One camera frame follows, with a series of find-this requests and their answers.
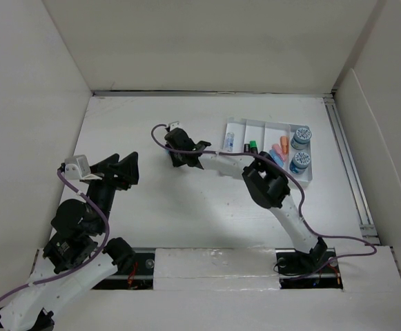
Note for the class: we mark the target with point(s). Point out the green cap black highlighter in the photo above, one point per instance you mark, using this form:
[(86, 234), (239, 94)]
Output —
[(253, 147)]

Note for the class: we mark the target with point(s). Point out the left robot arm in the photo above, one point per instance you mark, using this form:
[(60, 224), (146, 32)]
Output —
[(81, 253)]

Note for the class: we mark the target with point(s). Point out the orange translucent marker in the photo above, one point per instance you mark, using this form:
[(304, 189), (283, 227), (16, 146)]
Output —
[(284, 143)]

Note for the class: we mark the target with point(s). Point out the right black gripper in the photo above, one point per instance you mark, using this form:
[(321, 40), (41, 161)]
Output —
[(176, 161)]

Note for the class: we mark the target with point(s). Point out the aluminium rail right side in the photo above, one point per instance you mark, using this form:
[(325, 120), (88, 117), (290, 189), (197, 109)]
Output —
[(365, 219)]

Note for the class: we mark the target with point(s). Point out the white foam block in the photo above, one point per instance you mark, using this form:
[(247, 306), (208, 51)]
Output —
[(215, 269)]

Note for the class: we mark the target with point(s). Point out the pink translucent marker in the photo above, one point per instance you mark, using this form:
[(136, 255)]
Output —
[(278, 150)]

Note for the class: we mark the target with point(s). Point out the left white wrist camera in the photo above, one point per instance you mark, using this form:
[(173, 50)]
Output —
[(77, 168)]

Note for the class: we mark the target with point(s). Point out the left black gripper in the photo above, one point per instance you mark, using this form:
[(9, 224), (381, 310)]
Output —
[(128, 165)]

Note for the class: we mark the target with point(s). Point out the clear glue bottle blue cap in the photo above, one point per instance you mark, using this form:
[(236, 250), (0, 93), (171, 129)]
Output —
[(229, 142)]

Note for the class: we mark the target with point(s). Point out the white divided organizer tray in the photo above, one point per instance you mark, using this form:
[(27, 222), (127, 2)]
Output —
[(266, 134)]

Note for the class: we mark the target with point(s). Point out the light blue translucent marker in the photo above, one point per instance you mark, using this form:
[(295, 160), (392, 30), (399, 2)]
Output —
[(276, 158)]

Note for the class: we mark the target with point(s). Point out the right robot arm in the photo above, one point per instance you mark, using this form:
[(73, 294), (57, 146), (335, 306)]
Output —
[(269, 189)]

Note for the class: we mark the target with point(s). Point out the aluminium rail back edge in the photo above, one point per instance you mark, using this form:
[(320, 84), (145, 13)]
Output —
[(194, 93)]

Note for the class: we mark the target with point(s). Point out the blue round jar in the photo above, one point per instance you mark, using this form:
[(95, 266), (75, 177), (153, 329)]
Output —
[(300, 162), (301, 138)]

